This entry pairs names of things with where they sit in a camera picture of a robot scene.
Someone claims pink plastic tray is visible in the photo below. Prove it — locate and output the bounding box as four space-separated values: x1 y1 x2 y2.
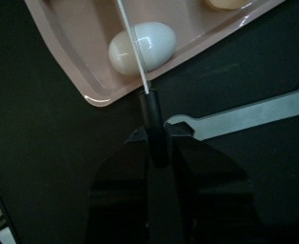
22 0 285 109

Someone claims grey toy wrench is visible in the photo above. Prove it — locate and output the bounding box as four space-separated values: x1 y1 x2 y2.
165 75 299 142

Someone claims white blurry background object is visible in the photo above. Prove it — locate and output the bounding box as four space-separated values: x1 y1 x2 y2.
0 226 17 244

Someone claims cream toy food piece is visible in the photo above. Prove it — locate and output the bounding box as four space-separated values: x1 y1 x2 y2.
203 0 251 11

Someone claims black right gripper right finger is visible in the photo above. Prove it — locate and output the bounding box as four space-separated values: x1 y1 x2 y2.
165 121 262 244

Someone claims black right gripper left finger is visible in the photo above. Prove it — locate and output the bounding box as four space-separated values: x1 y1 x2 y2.
85 126 151 244

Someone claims black-handled toy knife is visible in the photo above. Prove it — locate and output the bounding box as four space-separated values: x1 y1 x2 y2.
115 0 171 169

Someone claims white toy egg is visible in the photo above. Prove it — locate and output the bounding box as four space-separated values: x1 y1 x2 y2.
107 21 177 77

